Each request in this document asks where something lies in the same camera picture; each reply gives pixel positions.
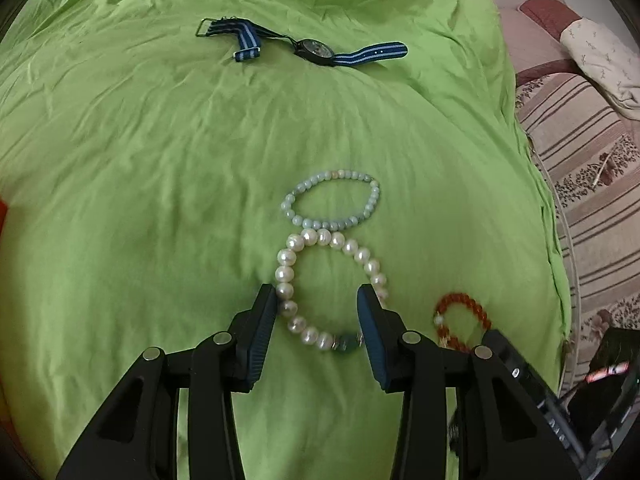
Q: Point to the green bed sheet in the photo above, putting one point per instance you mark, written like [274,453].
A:
[150,185]

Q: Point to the white stick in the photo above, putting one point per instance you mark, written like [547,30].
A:
[601,172]

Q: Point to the red box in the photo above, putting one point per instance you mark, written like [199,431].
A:
[3,215]

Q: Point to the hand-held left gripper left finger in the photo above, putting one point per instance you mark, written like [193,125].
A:
[260,330]

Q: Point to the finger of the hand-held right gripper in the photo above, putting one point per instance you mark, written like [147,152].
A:
[520,367]

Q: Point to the red-brown cushion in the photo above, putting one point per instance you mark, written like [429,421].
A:
[545,12]

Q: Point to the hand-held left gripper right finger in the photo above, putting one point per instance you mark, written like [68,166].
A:
[372,340]

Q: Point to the white patterned cloth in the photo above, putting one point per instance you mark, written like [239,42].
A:
[600,60]

